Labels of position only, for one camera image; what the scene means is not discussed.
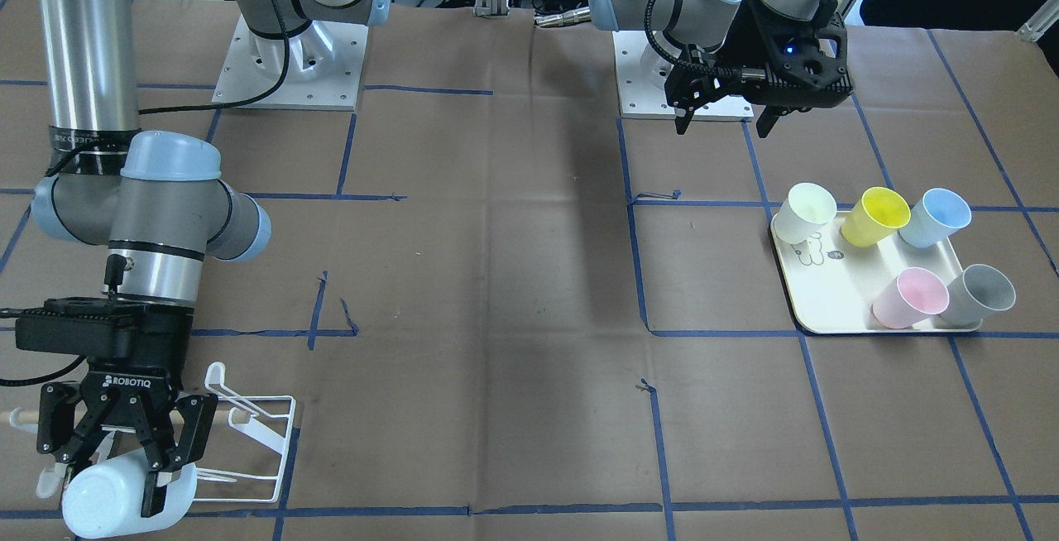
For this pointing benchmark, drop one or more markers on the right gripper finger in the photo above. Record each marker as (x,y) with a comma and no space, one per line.
(70,426)
(173,436)

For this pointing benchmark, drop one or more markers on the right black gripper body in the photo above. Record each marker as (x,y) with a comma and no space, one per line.
(124,385)

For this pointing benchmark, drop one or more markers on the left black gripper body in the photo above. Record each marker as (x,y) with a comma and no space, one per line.
(751,46)

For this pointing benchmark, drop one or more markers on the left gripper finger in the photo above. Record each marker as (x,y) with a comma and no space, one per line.
(689,86)
(767,120)

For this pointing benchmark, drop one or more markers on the light blue plastic cup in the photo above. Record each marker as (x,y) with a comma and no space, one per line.
(105,500)

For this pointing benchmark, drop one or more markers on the white plastic cup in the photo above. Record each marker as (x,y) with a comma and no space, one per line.
(807,208)

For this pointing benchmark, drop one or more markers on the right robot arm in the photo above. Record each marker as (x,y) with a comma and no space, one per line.
(126,438)

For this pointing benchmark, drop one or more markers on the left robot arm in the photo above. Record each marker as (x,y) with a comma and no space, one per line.
(671,24)

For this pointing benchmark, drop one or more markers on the yellow plastic cup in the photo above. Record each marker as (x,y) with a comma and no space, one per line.
(878,213)

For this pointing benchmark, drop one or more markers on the pink plastic cup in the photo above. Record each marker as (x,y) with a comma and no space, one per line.
(914,295)

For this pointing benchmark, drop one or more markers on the grey plastic cup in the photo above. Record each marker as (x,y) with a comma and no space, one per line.
(978,292)

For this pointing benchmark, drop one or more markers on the cream plastic tray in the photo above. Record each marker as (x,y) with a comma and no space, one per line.
(832,284)

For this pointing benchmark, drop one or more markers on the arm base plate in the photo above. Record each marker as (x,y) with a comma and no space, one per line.
(646,90)
(324,71)

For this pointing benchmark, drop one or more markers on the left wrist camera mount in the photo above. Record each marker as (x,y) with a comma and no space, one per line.
(804,60)

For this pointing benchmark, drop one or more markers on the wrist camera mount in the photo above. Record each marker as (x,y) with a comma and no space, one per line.
(110,329)
(804,60)

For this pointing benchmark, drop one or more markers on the white wire cup rack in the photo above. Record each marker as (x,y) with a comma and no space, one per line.
(249,445)

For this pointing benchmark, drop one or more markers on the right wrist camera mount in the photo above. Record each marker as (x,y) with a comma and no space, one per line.
(110,329)

